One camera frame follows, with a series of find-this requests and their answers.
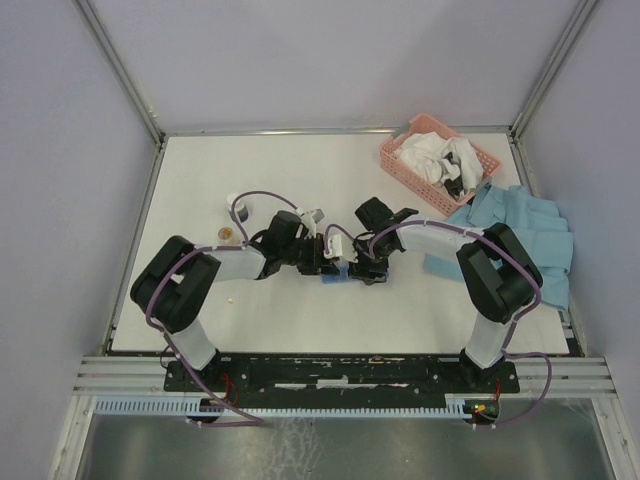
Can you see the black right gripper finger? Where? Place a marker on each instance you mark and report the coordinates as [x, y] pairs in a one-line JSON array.
[[373, 278], [357, 271]]

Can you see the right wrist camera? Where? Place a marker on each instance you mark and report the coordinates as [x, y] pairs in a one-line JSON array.
[[334, 247]]

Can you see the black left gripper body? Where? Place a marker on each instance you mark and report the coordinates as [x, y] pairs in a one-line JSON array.
[[302, 251]]

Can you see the blue weekly pill organizer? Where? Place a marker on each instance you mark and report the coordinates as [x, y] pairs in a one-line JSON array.
[[340, 275]]

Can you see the clear bottle of yellow capsules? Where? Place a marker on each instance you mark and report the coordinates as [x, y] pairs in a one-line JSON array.
[[227, 237]]

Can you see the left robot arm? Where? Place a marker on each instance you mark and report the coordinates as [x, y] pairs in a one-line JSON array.
[[173, 287]]

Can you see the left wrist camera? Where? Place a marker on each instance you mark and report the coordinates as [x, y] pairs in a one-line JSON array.
[[310, 219]]

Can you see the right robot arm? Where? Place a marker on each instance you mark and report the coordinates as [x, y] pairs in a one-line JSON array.
[[501, 279]]

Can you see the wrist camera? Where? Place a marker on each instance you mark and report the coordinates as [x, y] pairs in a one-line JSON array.
[[310, 219], [334, 247]]

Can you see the pink perforated plastic basket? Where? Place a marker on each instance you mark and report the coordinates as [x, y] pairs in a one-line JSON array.
[[434, 195]]

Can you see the black item in basket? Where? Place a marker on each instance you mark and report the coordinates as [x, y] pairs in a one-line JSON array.
[[461, 176]]

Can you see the white pill bottle blue label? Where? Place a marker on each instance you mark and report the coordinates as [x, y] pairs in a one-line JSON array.
[[237, 208]]

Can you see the light blue cloth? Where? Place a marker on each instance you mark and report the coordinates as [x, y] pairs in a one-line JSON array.
[[539, 227]]

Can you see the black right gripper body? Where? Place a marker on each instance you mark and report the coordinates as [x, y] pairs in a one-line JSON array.
[[370, 251]]

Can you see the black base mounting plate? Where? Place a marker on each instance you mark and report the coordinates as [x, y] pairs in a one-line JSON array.
[[248, 376]]

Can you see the white crumpled cloth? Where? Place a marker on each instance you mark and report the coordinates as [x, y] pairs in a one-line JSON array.
[[423, 154]]

